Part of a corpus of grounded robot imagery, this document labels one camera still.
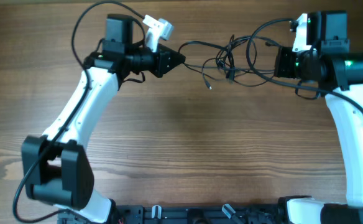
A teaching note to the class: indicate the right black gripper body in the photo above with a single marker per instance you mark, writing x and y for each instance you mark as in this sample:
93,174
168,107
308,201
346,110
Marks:
282,62

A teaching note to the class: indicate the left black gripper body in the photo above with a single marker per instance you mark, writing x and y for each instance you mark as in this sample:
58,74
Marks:
160,62

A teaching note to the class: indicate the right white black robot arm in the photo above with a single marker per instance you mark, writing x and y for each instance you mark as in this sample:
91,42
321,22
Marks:
321,53

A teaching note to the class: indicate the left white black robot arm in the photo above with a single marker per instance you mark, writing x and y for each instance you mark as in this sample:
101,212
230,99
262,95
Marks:
55,164

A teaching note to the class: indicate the black mounting rail base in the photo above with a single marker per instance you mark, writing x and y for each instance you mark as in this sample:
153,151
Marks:
184,215

